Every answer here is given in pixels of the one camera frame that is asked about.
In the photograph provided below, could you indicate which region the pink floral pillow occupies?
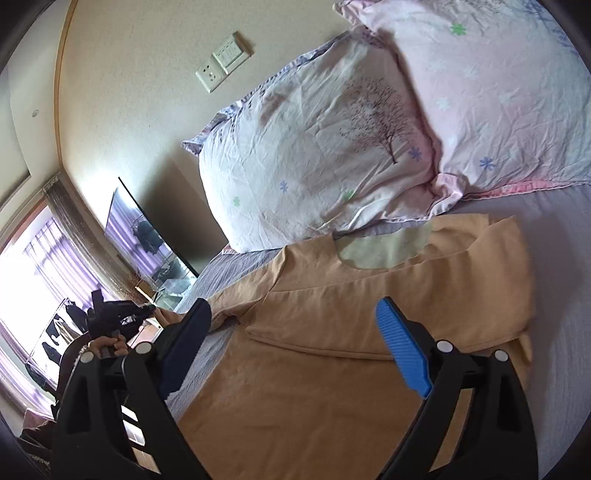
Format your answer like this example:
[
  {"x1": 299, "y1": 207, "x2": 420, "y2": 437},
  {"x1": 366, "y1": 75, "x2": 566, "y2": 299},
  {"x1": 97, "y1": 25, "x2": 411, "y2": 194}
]
[{"x1": 335, "y1": 1, "x2": 590, "y2": 197}]

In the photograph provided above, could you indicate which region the tree print pillow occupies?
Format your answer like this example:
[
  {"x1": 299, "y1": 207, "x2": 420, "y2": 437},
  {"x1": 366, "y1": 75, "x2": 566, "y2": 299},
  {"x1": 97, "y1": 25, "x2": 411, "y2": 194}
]
[{"x1": 182, "y1": 27, "x2": 463, "y2": 253}]

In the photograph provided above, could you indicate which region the grey bed sheet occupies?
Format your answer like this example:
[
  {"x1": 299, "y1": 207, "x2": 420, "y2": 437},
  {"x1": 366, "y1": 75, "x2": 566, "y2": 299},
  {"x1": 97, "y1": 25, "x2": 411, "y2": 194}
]
[{"x1": 166, "y1": 185, "x2": 590, "y2": 478}]

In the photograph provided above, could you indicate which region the window with curtain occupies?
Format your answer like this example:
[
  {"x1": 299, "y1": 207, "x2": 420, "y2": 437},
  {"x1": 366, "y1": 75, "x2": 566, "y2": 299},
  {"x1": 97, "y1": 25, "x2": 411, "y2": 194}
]
[{"x1": 1, "y1": 175, "x2": 140, "y2": 414}]

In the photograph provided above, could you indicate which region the white wall socket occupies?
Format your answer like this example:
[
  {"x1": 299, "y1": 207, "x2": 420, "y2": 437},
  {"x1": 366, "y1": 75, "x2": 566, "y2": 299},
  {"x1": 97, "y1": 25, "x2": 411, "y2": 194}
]
[{"x1": 195, "y1": 57, "x2": 226, "y2": 93}]

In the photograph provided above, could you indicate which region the person's left hand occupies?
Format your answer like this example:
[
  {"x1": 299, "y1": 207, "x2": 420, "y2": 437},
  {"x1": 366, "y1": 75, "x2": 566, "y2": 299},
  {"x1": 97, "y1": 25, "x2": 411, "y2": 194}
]
[{"x1": 87, "y1": 335, "x2": 128, "y2": 358}]

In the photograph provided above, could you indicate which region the tan shirt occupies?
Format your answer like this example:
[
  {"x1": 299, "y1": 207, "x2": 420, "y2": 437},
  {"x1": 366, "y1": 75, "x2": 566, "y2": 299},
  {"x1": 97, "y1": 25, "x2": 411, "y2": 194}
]
[{"x1": 166, "y1": 214, "x2": 535, "y2": 479}]

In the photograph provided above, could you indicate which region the black television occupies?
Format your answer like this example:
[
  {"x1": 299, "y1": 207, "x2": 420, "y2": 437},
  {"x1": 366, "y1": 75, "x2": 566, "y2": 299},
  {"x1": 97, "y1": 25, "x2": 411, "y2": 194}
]
[{"x1": 104, "y1": 180, "x2": 228, "y2": 294}]

